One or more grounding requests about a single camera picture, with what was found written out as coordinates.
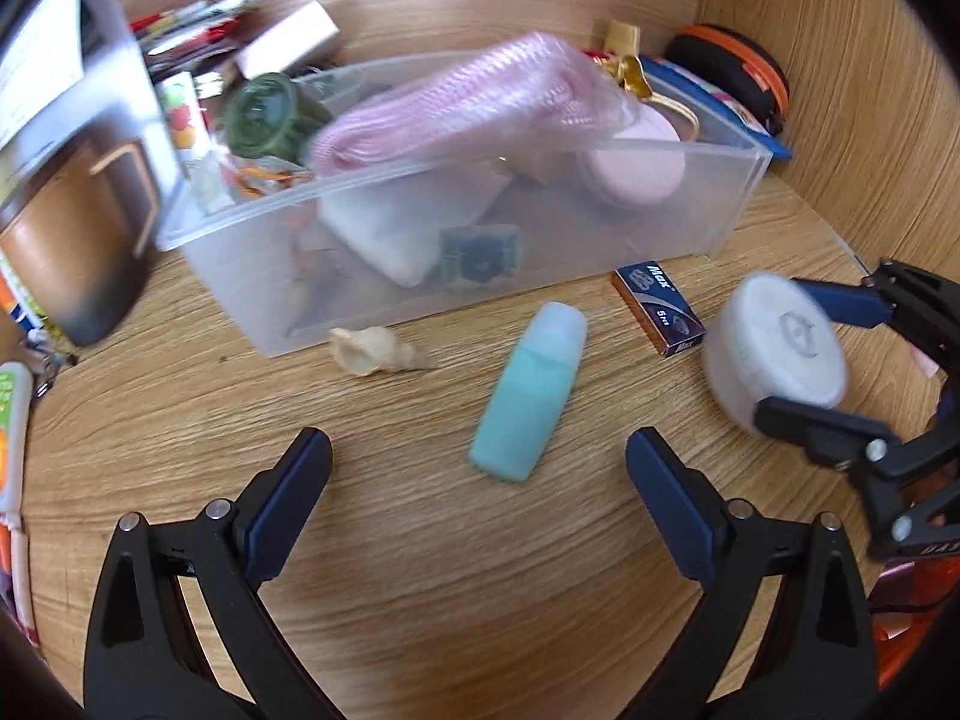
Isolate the white round jar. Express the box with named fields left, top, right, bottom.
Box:
left=701, top=271, right=848, bottom=433

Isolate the blue staples box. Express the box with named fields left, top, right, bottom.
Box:
left=610, top=260, right=706, bottom=358

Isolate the teal small bottle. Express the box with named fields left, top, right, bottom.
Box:
left=469, top=302, right=587, bottom=483

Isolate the red pouch with gold cord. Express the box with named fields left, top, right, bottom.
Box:
left=586, top=50, right=700, bottom=142

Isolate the beige seashell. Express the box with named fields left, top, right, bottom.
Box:
left=329, top=327, right=433, bottom=377

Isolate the pink rope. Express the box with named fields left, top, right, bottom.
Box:
left=307, top=31, right=640, bottom=178

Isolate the white drawstring pouch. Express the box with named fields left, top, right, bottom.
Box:
left=319, top=163, right=509, bottom=288

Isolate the dark green round container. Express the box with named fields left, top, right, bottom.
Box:
left=223, top=73, right=334, bottom=164

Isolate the black orange zip case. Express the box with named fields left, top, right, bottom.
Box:
left=664, top=23, right=791, bottom=135

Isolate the colourful blue pencil pouch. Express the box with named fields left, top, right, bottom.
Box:
left=641, top=55, right=794, bottom=161

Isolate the green orange cream tube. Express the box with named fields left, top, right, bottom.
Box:
left=0, top=361, right=34, bottom=528

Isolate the yellow lotion tube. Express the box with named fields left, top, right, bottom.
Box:
left=602, top=20, right=643, bottom=57

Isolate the clear plastic storage bin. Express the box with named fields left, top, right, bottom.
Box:
left=154, top=49, right=775, bottom=359

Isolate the fruit pattern booklet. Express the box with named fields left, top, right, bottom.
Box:
left=155, top=71, right=212, bottom=177

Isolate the white folder with papers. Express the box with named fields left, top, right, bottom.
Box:
left=2, top=0, right=182, bottom=203

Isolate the stack of books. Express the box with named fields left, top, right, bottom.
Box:
left=130, top=0, right=256, bottom=85

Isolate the white cardboard box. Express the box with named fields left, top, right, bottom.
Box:
left=235, top=0, right=340, bottom=80

